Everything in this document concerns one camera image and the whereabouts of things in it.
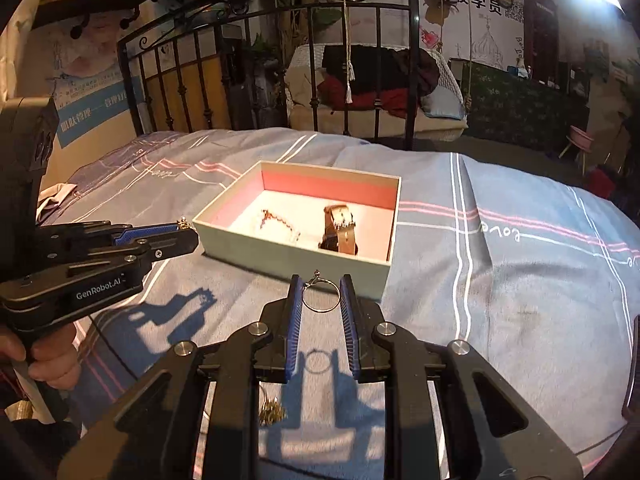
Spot silver hoop earring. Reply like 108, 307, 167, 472
302, 270, 341, 314

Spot gold flower brooch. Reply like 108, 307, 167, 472
178, 217, 192, 230

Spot open white pink jewelry box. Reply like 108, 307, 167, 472
193, 160, 401, 300

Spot person's left hand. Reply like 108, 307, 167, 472
0, 324, 81, 390

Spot white hanging swing chair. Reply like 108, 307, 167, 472
285, 44, 466, 141

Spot red and black clothes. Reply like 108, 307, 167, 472
317, 44, 410, 118

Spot pink stool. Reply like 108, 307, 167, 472
559, 126, 593, 176

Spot red phone booth cabinet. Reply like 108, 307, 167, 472
524, 0, 559, 84

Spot beige strap wristwatch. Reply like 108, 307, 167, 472
319, 204, 358, 256

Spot rose gold chain bracelet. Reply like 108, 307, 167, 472
258, 208, 302, 242

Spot black iron bed frame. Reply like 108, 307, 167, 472
117, 0, 419, 151

